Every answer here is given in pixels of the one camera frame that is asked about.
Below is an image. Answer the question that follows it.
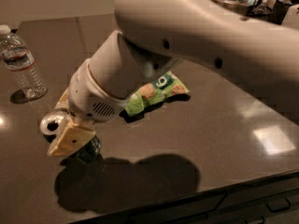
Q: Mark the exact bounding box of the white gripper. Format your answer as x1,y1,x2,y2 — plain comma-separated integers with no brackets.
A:
47,59,135,157

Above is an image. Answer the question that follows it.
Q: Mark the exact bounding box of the green soda can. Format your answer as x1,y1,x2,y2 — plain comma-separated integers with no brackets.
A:
39,109,103,164

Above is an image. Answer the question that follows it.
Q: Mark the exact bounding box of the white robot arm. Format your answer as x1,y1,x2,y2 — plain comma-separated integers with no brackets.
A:
48,0,299,157

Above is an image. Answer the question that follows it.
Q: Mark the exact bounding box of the clear plastic water bottle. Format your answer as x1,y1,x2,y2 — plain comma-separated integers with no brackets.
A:
0,25,48,100

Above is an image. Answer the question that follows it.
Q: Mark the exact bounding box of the green snack bag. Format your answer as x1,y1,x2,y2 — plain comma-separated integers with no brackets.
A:
125,71,190,117

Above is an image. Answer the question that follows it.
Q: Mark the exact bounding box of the dark mesh utensil holder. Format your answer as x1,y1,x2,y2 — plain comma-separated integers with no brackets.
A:
248,5,280,24

